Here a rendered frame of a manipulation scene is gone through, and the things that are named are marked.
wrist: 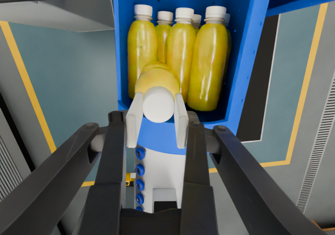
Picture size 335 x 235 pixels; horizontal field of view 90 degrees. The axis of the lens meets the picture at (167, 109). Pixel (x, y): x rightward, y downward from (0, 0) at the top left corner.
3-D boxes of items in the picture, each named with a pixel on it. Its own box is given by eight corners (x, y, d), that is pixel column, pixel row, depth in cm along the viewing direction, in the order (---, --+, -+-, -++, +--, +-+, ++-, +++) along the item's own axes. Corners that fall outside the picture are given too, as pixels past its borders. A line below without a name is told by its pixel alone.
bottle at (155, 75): (156, 53, 37) (159, 63, 20) (177, 76, 39) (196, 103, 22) (134, 76, 38) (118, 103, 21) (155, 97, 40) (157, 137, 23)
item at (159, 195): (152, 192, 73) (151, 229, 59) (152, 185, 72) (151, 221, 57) (175, 192, 74) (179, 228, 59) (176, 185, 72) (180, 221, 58)
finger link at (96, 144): (122, 153, 13) (82, 153, 12) (132, 122, 17) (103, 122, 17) (121, 136, 12) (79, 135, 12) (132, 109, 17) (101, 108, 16)
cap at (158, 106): (158, 81, 21) (159, 85, 19) (179, 103, 22) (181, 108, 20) (136, 102, 21) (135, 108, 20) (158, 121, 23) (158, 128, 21)
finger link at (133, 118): (135, 148, 14) (126, 148, 14) (143, 115, 21) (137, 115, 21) (134, 117, 13) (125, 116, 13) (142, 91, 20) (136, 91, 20)
